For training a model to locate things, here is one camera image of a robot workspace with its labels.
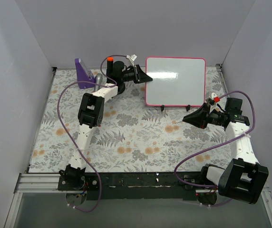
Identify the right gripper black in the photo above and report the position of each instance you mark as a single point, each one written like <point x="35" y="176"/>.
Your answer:
<point x="205" y="116"/>

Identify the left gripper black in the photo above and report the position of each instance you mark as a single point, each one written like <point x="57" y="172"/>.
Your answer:
<point x="137" y="74"/>

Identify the pink framed whiteboard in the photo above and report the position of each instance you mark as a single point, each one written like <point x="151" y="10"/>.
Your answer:
<point x="177" y="81"/>

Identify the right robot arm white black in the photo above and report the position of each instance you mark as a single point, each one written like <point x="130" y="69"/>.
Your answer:
<point x="244" y="178"/>

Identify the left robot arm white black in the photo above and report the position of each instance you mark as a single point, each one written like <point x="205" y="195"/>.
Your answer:
<point x="90" y="116"/>

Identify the black flashlight orange tip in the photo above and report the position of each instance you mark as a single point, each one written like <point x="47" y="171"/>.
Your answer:
<point x="110" y="62"/>

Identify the silver microphone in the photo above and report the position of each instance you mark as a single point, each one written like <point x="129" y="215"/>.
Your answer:
<point x="99" y="80"/>

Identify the purple wedge stand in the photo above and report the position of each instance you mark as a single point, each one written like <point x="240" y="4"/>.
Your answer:
<point x="85" y="77"/>

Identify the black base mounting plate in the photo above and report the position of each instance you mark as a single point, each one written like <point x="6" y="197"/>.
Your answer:
<point x="138" y="185"/>

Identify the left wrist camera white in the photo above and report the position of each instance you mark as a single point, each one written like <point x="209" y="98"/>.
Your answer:
<point x="131" y="59"/>

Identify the aluminium frame rail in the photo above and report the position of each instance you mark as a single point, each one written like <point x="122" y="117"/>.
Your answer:
<point x="38" y="183"/>

